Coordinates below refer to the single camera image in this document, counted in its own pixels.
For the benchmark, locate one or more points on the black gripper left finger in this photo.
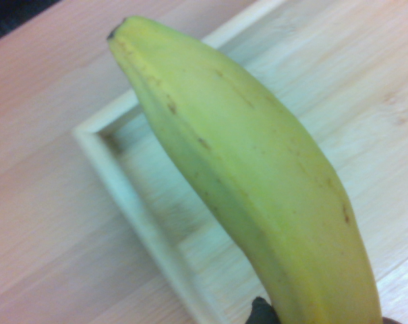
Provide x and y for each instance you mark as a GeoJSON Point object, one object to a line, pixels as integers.
{"type": "Point", "coordinates": [263, 312]}

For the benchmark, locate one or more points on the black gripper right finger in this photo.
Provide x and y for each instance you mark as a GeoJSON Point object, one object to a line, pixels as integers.
{"type": "Point", "coordinates": [392, 320]}

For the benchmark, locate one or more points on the yellow banana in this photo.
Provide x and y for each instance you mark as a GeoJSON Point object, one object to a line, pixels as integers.
{"type": "Point", "coordinates": [244, 162]}

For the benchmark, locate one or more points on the light wooden tray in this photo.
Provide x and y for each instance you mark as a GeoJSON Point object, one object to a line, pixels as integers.
{"type": "Point", "coordinates": [342, 84]}

